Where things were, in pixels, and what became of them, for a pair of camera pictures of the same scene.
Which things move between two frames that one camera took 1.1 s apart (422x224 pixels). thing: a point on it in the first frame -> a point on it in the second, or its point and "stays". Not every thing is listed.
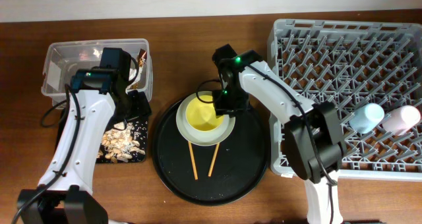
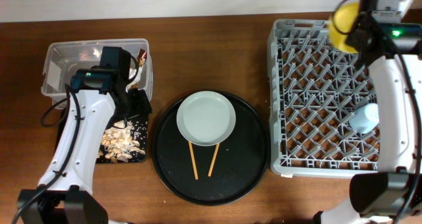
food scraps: (117, 143) stays
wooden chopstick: (193, 160) stays
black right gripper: (221, 107) -> (349, 37)
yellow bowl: (200, 112) -> (345, 15)
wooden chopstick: (213, 160) stays
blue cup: (366, 118) stays
